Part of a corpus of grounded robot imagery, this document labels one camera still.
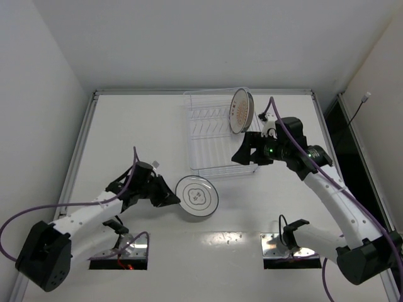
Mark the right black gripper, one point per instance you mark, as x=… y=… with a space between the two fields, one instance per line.
x=254 y=149

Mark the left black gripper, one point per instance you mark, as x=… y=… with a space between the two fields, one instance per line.
x=157 y=191

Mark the white plate dark rim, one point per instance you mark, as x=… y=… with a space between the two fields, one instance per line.
x=197 y=195

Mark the orange sunburst plate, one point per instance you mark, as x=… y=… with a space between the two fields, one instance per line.
x=241 y=111

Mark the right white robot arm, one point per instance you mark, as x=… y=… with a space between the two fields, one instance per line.
x=364 y=249

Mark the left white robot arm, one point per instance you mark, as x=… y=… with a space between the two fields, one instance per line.
x=51 y=249

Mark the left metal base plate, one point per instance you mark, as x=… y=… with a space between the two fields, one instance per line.
x=128 y=246

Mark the metal base plate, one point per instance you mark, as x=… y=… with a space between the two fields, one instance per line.
x=273 y=249
x=128 y=246

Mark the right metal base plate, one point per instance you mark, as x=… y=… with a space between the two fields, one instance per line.
x=273 y=249

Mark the black wall cable white plug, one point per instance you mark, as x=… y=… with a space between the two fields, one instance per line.
x=364 y=99

